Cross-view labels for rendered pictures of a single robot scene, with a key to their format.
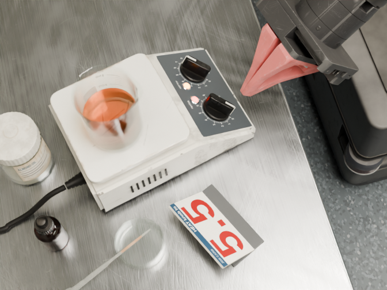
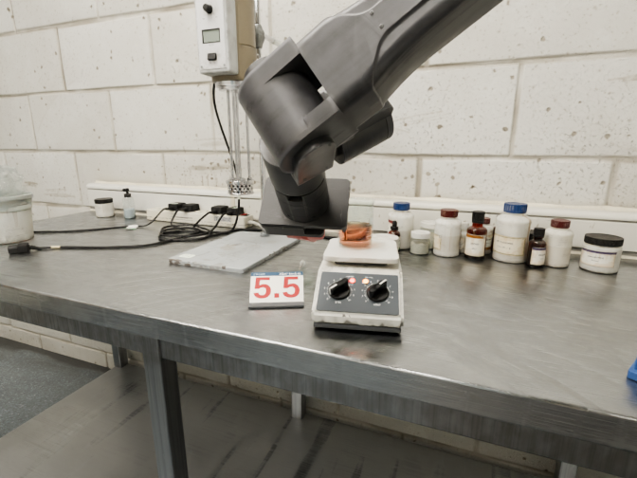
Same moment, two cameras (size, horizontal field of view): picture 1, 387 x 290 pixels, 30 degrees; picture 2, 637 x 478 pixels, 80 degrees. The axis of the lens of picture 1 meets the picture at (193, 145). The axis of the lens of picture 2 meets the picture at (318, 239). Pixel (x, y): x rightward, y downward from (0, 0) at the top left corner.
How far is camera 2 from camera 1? 0.93 m
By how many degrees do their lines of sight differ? 88
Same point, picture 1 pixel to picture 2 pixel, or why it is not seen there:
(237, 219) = (272, 304)
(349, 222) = not seen: outside the picture
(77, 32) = (466, 303)
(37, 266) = not seen: hidden behind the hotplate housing
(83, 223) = not seen: hidden behind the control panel
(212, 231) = (274, 284)
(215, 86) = (359, 302)
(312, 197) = (244, 331)
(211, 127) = (326, 280)
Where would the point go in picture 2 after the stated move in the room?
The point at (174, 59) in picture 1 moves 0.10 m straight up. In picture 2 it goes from (392, 285) to (395, 219)
